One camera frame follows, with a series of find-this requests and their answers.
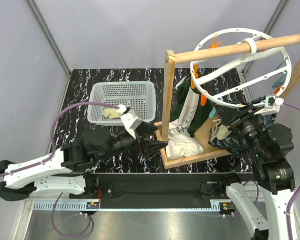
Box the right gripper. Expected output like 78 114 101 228
215 102 267 158

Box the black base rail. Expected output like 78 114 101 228
69 172 240 210

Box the white perforated plastic basket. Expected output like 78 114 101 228
87 81 156 126

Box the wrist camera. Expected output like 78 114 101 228
120 107 142 139
255 94 284 116

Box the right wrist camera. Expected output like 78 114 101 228
255 94 284 116

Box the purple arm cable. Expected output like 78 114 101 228
0 101 127 237
244 99 300 240

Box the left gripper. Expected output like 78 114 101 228
99 122 168 162

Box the white printed t-shirt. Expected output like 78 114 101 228
166 83 204 159

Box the cream sock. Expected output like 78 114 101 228
216 125 232 140
102 108 122 119

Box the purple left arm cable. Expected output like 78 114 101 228
0 101 127 237

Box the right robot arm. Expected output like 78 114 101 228
215 105 300 240

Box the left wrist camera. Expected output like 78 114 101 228
120 107 142 139

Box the orange clothespin middle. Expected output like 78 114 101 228
200 94 207 107

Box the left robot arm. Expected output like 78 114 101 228
0 126 167 202

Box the wooden hanging rack frame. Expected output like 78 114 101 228
154 32 300 170

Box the orange clothespin left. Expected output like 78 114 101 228
191 64 198 89

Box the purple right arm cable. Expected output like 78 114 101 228
244 99 300 240

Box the teal clothespin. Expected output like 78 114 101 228
209 108 217 119

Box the white round clip hanger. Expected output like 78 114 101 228
189 28 292 110

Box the orange clothespin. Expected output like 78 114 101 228
191 64 198 89
210 33 221 48
200 94 207 107

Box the orange clothespin top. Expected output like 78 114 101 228
210 33 221 48

